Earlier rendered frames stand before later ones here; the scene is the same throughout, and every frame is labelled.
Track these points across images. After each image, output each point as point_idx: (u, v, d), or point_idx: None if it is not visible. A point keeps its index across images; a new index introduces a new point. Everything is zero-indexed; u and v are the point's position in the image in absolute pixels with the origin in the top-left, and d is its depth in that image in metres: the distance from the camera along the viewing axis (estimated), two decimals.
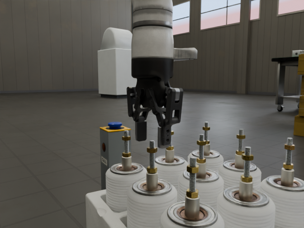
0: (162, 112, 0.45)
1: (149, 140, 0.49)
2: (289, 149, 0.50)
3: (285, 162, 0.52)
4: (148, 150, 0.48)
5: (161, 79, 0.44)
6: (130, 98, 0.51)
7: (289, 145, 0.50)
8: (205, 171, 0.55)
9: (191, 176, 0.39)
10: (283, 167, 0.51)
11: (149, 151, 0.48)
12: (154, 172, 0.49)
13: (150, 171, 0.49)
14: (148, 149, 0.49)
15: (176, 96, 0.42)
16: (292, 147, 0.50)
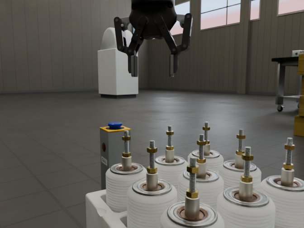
0: (171, 40, 0.46)
1: (149, 140, 0.49)
2: (289, 149, 0.50)
3: (285, 162, 0.52)
4: (148, 150, 0.48)
5: (173, 6, 0.44)
6: (121, 30, 0.46)
7: (289, 145, 0.50)
8: (205, 171, 0.55)
9: (191, 176, 0.39)
10: (283, 167, 0.51)
11: (149, 151, 0.48)
12: (154, 172, 0.49)
13: (150, 171, 0.49)
14: (148, 149, 0.49)
15: (191, 21, 0.44)
16: (292, 147, 0.50)
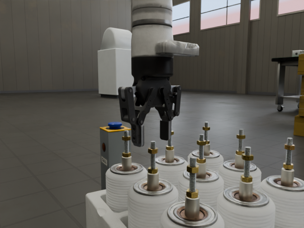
0: (137, 110, 0.46)
1: (151, 141, 0.48)
2: (289, 149, 0.50)
3: (285, 162, 0.52)
4: (154, 151, 0.48)
5: (133, 78, 0.45)
6: None
7: (289, 145, 0.50)
8: (205, 171, 0.55)
9: (191, 176, 0.39)
10: (283, 167, 0.51)
11: (155, 152, 0.48)
12: (157, 171, 0.50)
13: (157, 171, 0.49)
14: (154, 150, 0.48)
15: (121, 94, 0.43)
16: (292, 147, 0.50)
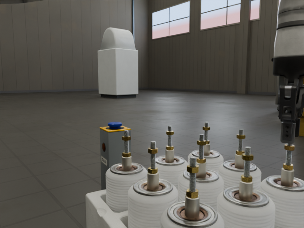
0: (287, 108, 0.47)
1: (151, 141, 0.48)
2: (294, 148, 0.51)
3: (286, 165, 0.51)
4: (154, 151, 0.48)
5: (286, 77, 0.47)
6: None
7: (293, 145, 0.51)
8: (205, 171, 0.55)
9: (191, 176, 0.39)
10: (292, 169, 0.50)
11: (155, 152, 0.48)
12: (157, 171, 0.50)
13: (157, 171, 0.49)
14: (154, 150, 0.48)
15: (285, 92, 0.44)
16: (291, 145, 0.51)
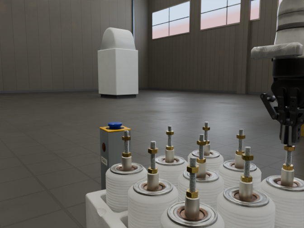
0: (285, 111, 0.51)
1: (151, 141, 0.48)
2: (285, 147, 0.52)
3: (292, 165, 0.51)
4: (154, 151, 0.48)
5: None
6: None
7: (285, 144, 0.51)
8: (205, 171, 0.55)
9: (191, 176, 0.39)
10: (288, 167, 0.52)
11: (155, 152, 0.48)
12: (157, 171, 0.50)
13: (157, 171, 0.49)
14: (154, 150, 0.48)
15: (266, 100, 0.55)
16: (284, 146, 0.51)
